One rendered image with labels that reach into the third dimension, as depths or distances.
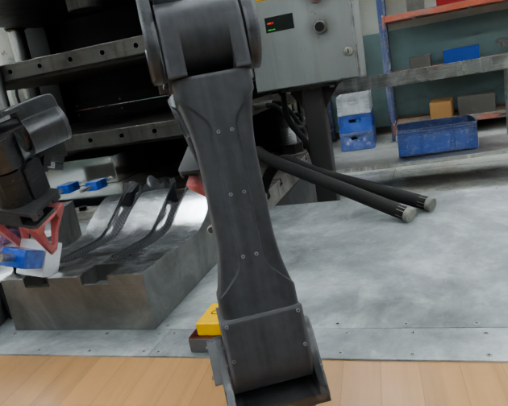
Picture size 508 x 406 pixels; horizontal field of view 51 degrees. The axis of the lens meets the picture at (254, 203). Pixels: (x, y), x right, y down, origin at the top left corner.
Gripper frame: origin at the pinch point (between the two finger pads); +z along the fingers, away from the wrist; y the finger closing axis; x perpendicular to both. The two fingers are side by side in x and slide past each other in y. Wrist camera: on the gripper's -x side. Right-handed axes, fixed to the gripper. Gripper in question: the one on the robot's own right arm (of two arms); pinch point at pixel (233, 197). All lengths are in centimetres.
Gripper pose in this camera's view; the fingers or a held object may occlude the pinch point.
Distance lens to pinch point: 84.4
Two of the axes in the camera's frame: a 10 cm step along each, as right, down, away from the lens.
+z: 2.9, 7.0, 6.5
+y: -9.4, 0.9, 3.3
